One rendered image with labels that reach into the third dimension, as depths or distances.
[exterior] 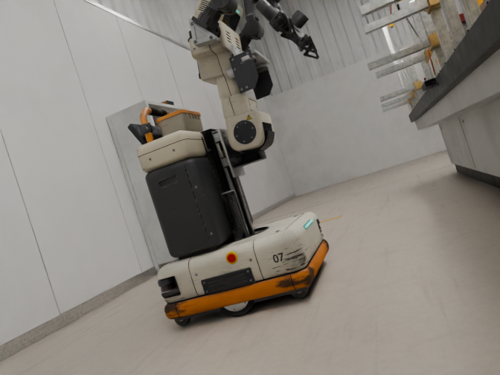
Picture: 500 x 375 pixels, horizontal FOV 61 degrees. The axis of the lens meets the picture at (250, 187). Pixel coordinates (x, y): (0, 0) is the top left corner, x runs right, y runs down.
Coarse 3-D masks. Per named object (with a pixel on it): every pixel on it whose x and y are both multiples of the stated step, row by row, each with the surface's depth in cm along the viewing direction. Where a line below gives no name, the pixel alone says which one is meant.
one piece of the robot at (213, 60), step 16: (224, 32) 184; (192, 48) 187; (208, 48) 184; (224, 48) 184; (240, 48) 205; (208, 64) 191; (224, 64) 189; (208, 80) 195; (224, 80) 191; (224, 96) 192; (240, 96) 185; (224, 112) 188; (240, 112) 186; (256, 112) 184; (240, 128) 186; (256, 128) 184; (272, 128) 203; (240, 144) 187; (256, 144) 185
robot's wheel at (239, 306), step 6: (252, 300) 172; (228, 306) 175; (234, 306) 174; (240, 306) 173; (246, 306) 173; (252, 306) 173; (228, 312) 175; (234, 312) 174; (240, 312) 174; (246, 312) 174
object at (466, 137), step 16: (480, 112) 240; (496, 112) 207; (448, 128) 375; (464, 128) 300; (480, 128) 252; (496, 128) 216; (448, 144) 408; (464, 144) 321; (480, 144) 267; (496, 144) 227; (464, 160) 344; (480, 160) 283; (496, 160) 238; (480, 176) 316; (496, 176) 263
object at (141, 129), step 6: (132, 126) 200; (138, 126) 194; (144, 126) 193; (150, 126) 194; (156, 126) 222; (132, 132) 200; (138, 132) 197; (144, 132) 193; (156, 132) 208; (138, 138) 199; (144, 138) 199; (156, 138) 209
